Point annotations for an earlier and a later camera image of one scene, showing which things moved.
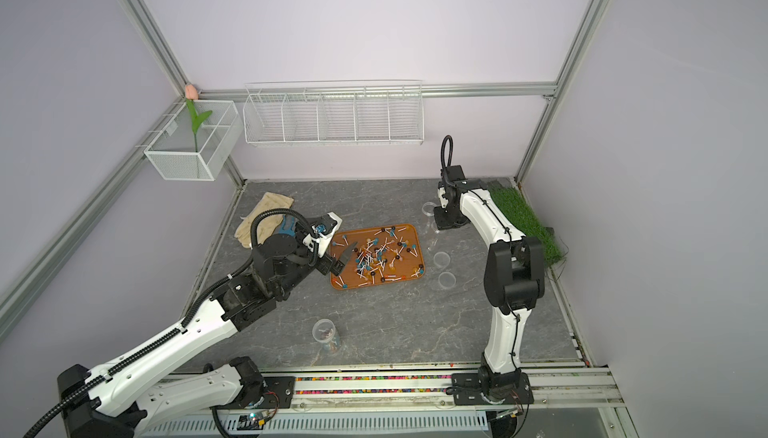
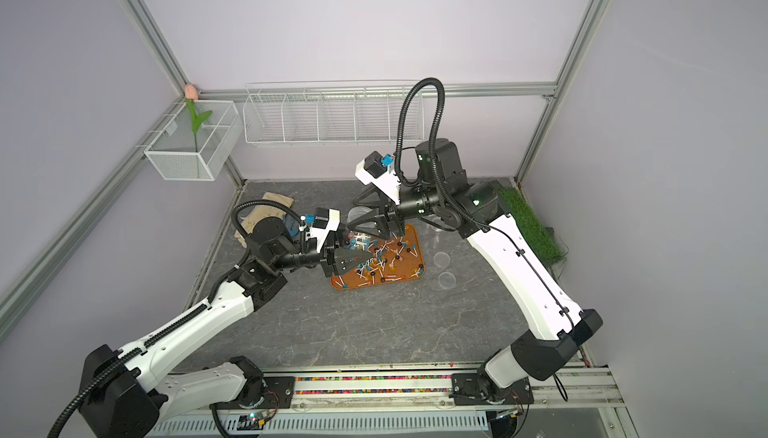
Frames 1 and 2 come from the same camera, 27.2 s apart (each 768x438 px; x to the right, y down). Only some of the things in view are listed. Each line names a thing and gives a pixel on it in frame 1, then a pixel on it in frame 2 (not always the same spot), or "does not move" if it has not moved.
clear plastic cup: (441, 259) does not move
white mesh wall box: (218, 142) does not move
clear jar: (447, 280) does not move
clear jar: (324, 332) to (359, 241)
